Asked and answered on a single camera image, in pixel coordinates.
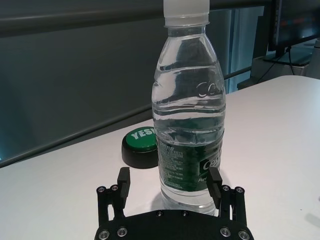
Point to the green YES button black base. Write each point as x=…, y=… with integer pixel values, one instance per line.
x=140, y=142

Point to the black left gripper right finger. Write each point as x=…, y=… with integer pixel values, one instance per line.
x=215, y=190

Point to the grey handrail bar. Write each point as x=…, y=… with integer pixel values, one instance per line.
x=75, y=22

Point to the clear water bottle green label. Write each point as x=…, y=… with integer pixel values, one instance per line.
x=187, y=112

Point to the grey monitor desk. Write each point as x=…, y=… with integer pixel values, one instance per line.
x=282, y=71

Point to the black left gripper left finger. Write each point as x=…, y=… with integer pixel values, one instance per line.
x=123, y=190

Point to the black computer monitor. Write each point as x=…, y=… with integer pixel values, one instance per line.
x=295, y=22

